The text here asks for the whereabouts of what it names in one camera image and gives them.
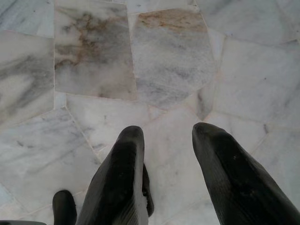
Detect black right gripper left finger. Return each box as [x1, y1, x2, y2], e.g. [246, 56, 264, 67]
[77, 126, 155, 225]

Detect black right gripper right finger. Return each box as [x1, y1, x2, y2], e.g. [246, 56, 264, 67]
[192, 122, 300, 225]

